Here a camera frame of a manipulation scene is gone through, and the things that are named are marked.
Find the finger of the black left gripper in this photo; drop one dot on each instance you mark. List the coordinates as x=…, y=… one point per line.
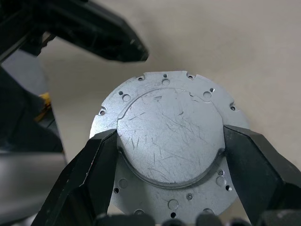
x=98, y=30
x=21, y=122

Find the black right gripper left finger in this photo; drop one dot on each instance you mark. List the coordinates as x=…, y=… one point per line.
x=87, y=179

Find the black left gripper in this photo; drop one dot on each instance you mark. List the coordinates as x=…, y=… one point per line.
x=16, y=23

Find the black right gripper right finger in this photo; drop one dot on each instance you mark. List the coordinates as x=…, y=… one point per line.
x=261, y=169

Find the silver round motor lid plate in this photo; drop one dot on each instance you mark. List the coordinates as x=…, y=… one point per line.
x=169, y=131

